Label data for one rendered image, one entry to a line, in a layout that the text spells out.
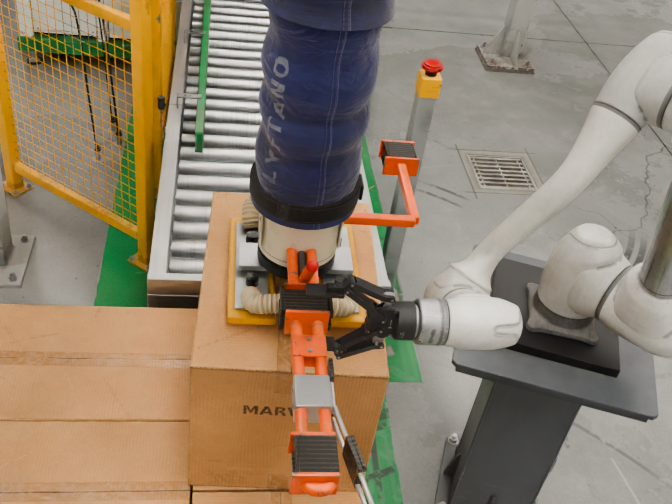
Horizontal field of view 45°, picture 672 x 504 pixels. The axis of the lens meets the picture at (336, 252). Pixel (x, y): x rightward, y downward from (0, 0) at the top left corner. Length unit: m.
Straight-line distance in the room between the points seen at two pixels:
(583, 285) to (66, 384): 1.29
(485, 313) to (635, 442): 1.61
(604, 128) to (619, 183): 2.84
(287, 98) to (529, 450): 1.34
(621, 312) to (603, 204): 2.25
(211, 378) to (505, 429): 0.99
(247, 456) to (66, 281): 1.58
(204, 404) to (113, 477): 0.35
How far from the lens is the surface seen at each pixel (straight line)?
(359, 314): 1.72
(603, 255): 2.01
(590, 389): 2.08
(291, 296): 1.54
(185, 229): 2.60
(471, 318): 1.54
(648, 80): 1.59
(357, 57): 1.44
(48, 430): 2.07
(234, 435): 1.79
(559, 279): 2.05
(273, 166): 1.56
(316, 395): 1.38
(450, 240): 3.64
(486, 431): 2.37
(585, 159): 1.59
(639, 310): 1.94
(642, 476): 3.00
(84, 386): 2.15
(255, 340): 1.69
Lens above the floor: 2.15
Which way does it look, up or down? 39 degrees down
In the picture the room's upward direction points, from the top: 9 degrees clockwise
